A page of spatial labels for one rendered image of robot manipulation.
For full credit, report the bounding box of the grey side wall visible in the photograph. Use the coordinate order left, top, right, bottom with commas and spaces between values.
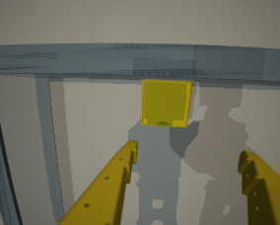
0, 74, 63, 225

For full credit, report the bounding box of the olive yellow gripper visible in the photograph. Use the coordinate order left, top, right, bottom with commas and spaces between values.
57, 140, 280, 225

